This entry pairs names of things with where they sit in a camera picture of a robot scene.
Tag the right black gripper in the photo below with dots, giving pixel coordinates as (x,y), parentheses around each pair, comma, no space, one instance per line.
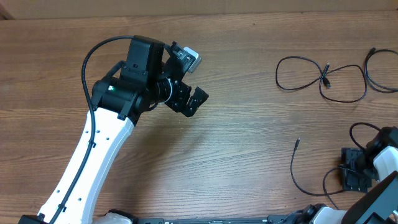
(352,182)

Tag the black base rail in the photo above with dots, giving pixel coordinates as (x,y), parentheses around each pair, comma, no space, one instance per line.
(217,220)

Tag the cardboard wall panel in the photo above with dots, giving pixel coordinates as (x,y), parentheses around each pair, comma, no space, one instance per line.
(60,9)

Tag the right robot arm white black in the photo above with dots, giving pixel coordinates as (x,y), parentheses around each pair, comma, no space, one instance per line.
(372,170)

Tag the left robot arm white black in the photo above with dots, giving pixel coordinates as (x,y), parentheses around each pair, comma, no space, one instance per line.
(152,74)

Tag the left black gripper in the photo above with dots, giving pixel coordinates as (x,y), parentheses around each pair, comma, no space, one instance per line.
(177,104)

